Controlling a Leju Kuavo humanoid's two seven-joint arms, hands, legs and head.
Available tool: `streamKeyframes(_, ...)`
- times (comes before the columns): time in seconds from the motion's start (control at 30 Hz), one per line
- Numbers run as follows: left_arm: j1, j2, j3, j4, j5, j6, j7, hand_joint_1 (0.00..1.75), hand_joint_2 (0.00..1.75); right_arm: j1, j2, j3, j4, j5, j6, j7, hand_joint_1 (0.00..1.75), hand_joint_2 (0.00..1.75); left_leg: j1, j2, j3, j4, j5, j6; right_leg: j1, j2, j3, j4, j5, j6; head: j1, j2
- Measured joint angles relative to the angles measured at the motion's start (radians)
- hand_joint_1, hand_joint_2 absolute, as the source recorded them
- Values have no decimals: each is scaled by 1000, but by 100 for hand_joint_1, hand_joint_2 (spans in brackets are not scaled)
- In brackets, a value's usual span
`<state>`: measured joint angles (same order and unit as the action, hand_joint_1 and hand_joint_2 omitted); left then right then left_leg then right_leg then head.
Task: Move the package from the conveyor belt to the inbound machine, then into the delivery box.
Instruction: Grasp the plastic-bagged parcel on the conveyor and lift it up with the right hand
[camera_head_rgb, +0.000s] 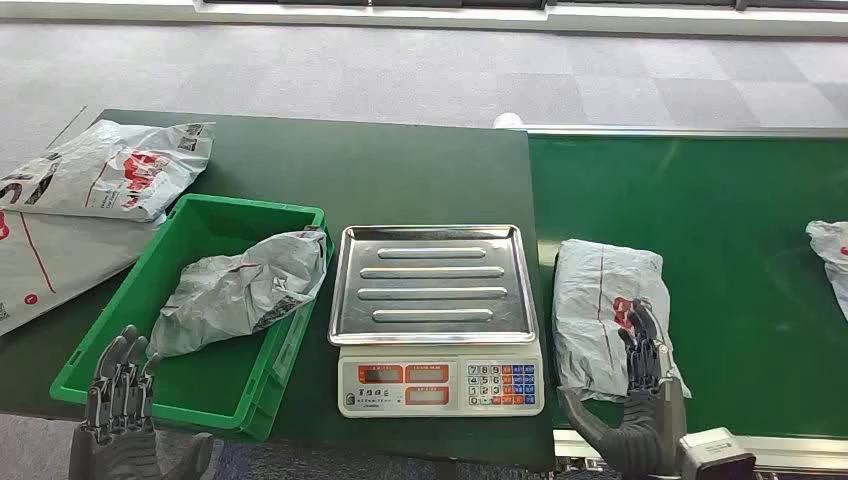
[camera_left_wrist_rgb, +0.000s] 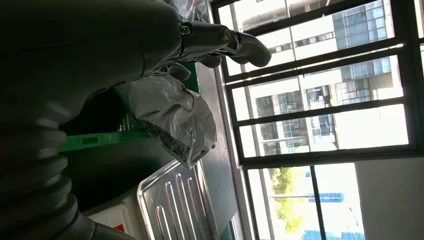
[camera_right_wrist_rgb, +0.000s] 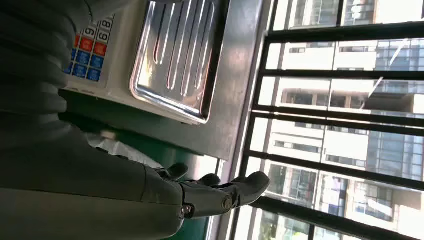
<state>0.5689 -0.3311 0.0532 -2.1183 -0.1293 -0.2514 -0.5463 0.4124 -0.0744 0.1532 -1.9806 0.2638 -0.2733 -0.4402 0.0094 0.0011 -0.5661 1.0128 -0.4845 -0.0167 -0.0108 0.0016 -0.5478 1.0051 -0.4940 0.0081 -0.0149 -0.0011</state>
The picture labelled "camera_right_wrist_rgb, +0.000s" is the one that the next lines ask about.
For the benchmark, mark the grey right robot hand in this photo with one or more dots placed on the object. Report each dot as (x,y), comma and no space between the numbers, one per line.
(82,192)

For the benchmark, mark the green conveyor belt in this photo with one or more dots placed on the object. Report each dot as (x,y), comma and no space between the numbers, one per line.
(198,230)

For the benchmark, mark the white electronic scale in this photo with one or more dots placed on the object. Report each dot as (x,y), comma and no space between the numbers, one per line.
(116,59)

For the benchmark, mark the black window grille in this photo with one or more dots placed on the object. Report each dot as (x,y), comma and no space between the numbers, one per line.
(331,116)

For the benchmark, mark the steel weighing tray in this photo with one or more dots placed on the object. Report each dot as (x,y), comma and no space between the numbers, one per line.
(179,56)

